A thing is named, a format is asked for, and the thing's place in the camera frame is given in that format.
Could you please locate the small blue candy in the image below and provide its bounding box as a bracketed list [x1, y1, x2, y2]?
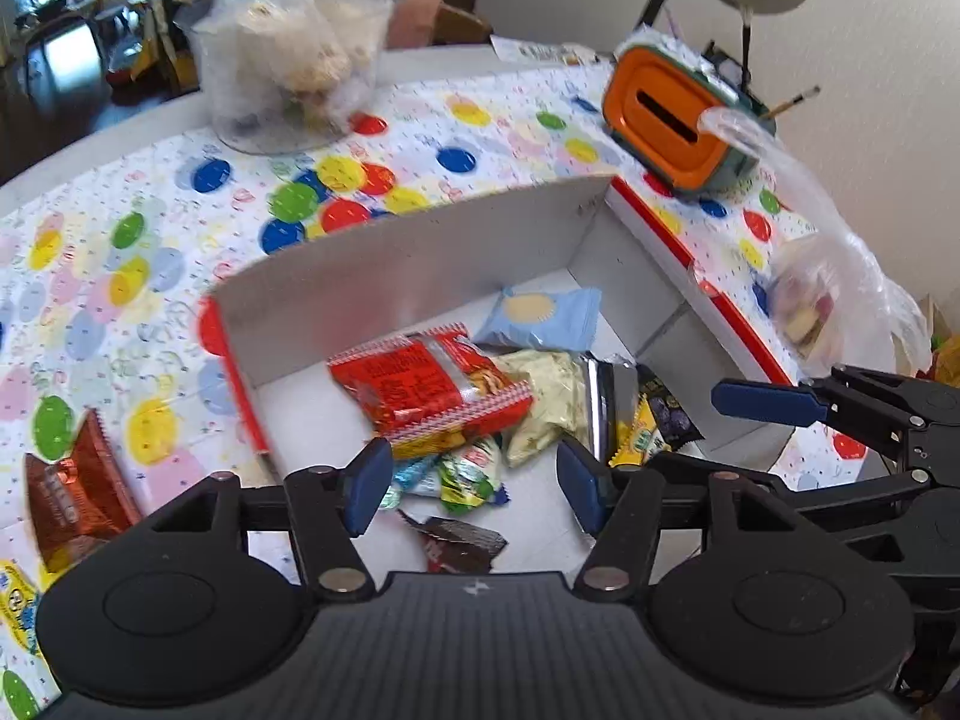
[379, 455, 441, 511]

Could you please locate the black snack packet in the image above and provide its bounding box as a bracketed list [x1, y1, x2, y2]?
[636, 364, 703, 450]

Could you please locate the yellow small snack packet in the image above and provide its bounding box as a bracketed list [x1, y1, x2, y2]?
[608, 395, 670, 468]

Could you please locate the silver foil snack packet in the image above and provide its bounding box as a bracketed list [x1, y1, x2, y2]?
[581, 353, 640, 461]

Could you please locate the green candy packet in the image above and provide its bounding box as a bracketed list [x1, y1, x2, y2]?
[436, 434, 509, 515]

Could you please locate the dark brown chocolate packet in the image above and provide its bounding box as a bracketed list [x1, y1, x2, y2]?
[398, 511, 508, 575]

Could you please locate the cream yellow snack packet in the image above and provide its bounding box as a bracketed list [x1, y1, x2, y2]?
[493, 349, 589, 468]

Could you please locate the red checkered snack bag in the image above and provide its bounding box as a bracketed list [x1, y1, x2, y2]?
[327, 323, 534, 461]

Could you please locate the light blue snack packet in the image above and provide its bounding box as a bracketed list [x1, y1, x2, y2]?
[472, 288, 602, 353]

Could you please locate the brown foil snack bag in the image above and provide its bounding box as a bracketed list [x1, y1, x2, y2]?
[25, 410, 142, 574]

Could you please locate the yellow minion snack pouch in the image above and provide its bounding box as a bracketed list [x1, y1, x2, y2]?
[0, 561, 39, 655]

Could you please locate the clear container with bagged snacks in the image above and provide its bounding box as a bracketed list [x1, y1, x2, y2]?
[190, 0, 395, 154]

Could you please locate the clear plastic bag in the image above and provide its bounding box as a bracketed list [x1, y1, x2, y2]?
[698, 107, 932, 377]

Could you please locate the red white cardboard box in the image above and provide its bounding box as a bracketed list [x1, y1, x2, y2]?
[195, 174, 797, 582]

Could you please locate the balloon birthday tablecloth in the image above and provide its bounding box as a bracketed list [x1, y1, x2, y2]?
[2, 68, 895, 718]

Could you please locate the pencil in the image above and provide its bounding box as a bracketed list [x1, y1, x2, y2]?
[760, 85, 822, 121]

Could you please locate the orange green tissue box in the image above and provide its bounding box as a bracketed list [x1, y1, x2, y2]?
[602, 26, 776, 199]

